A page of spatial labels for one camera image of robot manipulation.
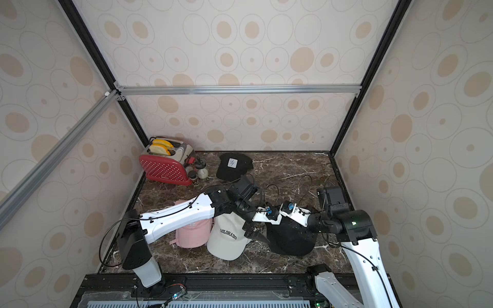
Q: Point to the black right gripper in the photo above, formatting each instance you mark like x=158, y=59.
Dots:
x=293, y=222

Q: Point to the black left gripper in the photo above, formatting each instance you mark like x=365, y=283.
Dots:
x=253, y=231

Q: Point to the beige Colorado cap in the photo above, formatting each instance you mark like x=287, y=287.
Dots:
x=227, y=240

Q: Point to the pink cap with logo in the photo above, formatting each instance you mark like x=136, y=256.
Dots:
x=193, y=235

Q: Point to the black cap white patch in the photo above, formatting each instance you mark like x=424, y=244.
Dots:
x=233, y=166

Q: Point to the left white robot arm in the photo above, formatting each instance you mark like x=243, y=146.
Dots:
x=135, y=232

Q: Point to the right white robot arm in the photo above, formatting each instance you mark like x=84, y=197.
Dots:
x=357, y=237

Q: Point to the spice jar black lid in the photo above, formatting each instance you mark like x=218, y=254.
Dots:
x=192, y=175

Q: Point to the red polka dot toaster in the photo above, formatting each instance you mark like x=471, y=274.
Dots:
x=171, y=169

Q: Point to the yellow toast slices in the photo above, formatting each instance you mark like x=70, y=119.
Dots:
x=161, y=147

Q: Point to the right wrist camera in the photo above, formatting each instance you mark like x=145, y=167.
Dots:
x=294, y=212

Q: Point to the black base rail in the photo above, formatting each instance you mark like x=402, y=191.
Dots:
x=219, y=290

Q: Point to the horizontal aluminium frame bar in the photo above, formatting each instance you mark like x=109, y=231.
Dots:
x=240, y=89

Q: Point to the left aluminium frame bar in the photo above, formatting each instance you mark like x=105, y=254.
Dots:
x=25, y=188

